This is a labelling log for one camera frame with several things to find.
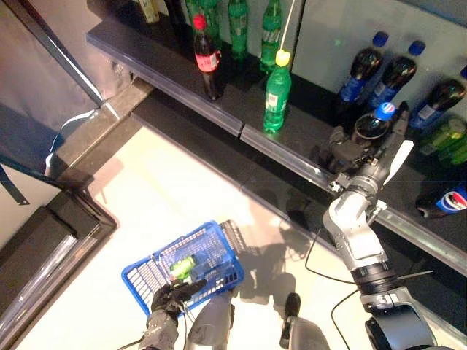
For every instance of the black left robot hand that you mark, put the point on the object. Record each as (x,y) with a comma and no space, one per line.
(171,299)

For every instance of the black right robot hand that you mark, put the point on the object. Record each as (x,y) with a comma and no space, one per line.
(346,153)

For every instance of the blue plastic shopping basket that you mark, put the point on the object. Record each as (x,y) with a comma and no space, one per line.
(142,277)

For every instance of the Pepsi bottle blue cap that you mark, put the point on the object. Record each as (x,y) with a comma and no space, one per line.
(438,98)
(372,125)
(396,76)
(359,73)
(448,200)

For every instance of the green soda bottle yellow cap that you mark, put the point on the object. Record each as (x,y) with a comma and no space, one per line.
(277,95)

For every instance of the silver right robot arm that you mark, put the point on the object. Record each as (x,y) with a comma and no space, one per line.
(357,237)

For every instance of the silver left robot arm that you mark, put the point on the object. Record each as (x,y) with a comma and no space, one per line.
(160,333)

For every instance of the dark drink bottle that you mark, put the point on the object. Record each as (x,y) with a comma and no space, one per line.
(175,14)

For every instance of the pale labelled drink bottle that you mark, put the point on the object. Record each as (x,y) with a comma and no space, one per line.
(149,11)

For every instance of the grey left robot leg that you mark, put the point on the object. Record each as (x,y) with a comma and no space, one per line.
(211,324)

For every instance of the grey robot leg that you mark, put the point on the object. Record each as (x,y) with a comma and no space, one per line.
(211,324)
(306,333)

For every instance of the right hand white plastic flap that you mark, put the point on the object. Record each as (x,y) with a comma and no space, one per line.
(397,160)

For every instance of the grey right robot leg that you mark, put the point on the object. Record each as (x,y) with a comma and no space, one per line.
(306,333)

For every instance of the cola bottle red cap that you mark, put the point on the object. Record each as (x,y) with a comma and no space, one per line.
(206,62)

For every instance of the dark stone plinth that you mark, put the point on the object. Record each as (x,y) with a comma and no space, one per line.
(109,124)

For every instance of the black display shelf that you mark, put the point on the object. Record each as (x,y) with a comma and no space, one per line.
(171,65)

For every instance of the torn silver foil strip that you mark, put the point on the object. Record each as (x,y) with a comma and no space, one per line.
(69,121)

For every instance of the metal cabinet panel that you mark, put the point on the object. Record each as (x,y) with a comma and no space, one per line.
(36,73)

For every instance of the clear shelf price rail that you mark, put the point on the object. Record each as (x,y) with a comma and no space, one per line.
(182,96)
(292,159)

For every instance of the black low shelf clear rail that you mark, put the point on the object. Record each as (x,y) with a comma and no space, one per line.
(54,226)

